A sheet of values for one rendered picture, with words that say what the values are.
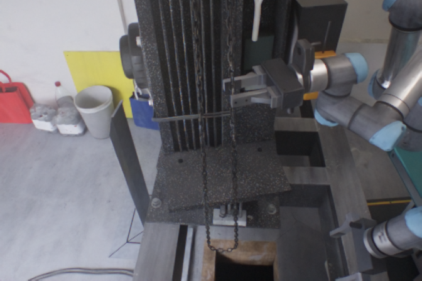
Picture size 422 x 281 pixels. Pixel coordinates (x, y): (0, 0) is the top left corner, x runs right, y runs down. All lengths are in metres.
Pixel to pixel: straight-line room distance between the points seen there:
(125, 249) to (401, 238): 1.60
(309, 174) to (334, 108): 0.74
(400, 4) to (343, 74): 0.33
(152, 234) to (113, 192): 1.03
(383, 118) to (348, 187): 0.77
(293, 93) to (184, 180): 0.62
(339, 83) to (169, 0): 0.47
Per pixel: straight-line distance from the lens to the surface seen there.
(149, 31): 0.94
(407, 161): 1.37
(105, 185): 2.40
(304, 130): 1.72
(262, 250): 2.04
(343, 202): 1.49
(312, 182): 1.52
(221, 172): 1.20
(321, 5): 0.93
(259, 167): 1.22
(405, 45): 1.15
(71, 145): 2.76
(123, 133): 1.34
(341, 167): 1.61
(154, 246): 1.34
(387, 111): 0.83
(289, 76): 0.74
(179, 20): 0.95
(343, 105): 0.83
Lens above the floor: 1.85
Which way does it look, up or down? 44 degrees down
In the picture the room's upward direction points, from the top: 2 degrees counter-clockwise
